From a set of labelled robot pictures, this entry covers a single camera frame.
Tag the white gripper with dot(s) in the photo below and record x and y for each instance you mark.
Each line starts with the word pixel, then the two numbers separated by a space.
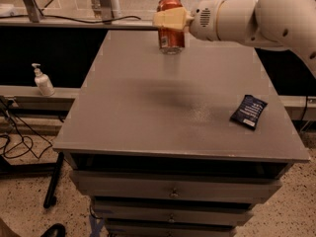
pixel 203 20

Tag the red coke can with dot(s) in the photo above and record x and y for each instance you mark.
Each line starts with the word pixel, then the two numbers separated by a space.
pixel 170 41

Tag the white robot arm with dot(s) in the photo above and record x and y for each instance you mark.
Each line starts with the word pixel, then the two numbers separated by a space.
pixel 290 24

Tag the dark blue snack packet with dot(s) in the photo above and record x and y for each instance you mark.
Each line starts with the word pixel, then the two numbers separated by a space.
pixel 249 111

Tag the grey drawer cabinet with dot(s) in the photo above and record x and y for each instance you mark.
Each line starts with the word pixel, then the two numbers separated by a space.
pixel 141 111

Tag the white pump sanitizer bottle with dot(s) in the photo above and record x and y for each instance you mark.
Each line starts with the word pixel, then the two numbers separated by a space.
pixel 42 81

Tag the top drawer with knob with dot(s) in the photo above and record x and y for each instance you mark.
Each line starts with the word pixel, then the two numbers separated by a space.
pixel 132 185

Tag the drawer with knob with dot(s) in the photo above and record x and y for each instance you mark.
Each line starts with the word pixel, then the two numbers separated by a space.
pixel 132 185
pixel 194 212

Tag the middle drawer with knob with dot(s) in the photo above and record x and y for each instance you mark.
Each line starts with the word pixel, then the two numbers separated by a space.
pixel 194 212

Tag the bottom drawer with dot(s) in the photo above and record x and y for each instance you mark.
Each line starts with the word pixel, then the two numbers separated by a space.
pixel 144 228

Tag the black stand leg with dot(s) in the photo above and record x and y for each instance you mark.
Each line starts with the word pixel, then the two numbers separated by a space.
pixel 50 198

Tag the black shoe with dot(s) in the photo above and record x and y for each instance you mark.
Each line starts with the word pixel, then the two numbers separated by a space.
pixel 56 230

